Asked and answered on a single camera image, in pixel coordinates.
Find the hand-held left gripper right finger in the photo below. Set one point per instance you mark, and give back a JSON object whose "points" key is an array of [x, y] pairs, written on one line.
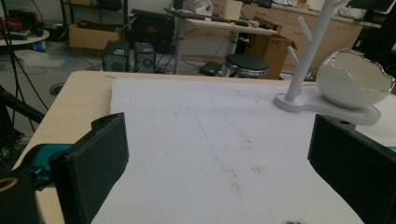
{"points": [[355, 161]]}

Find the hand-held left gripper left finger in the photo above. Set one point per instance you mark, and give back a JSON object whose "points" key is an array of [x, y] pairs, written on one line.
{"points": [[93, 161]]}

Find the white eggshell-shaped bowl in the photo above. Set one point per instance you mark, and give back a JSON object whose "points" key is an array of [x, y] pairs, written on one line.
{"points": [[348, 84]]}

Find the black metal stand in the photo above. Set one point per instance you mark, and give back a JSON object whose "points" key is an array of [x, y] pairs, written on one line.
{"points": [[15, 109]]}

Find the white foam mat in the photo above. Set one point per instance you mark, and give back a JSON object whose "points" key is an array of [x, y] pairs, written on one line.
{"points": [[199, 149]]}

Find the black computer tower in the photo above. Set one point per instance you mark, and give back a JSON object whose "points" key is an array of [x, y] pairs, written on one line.
{"points": [[144, 57], [115, 56]]}

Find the white tree-shaped stand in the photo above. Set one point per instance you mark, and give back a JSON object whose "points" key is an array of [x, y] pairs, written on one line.
{"points": [[306, 56]]}

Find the open cardboard box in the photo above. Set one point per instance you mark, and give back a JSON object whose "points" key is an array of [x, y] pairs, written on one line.
{"points": [[91, 35]]}

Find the wooden cabinet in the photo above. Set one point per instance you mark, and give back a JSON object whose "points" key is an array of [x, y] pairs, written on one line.
{"points": [[314, 34]]}

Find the large cardboard box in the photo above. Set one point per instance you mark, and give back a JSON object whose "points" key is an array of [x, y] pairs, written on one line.
{"points": [[271, 51]]}

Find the round white table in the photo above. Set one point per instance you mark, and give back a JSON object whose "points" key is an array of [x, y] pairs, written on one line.
{"points": [[21, 39]]}

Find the black equipment case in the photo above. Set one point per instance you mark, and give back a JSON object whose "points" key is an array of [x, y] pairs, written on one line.
{"points": [[152, 29]]}

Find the black round stool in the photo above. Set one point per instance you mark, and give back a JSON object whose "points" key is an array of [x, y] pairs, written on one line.
{"points": [[246, 65]]}

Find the black flat device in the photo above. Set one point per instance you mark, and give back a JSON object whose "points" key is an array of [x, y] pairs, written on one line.
{"points": [[210, 68]]}

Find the black shelf rack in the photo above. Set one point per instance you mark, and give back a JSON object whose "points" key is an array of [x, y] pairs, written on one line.
{"points": [[93, 11]]}

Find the black keyboard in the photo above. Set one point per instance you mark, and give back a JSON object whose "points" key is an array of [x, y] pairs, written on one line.
{"points": [[199, 16]]}

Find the wooden desk with white legs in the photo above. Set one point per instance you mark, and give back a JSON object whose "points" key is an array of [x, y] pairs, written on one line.
{"points": [[224, 26]]}

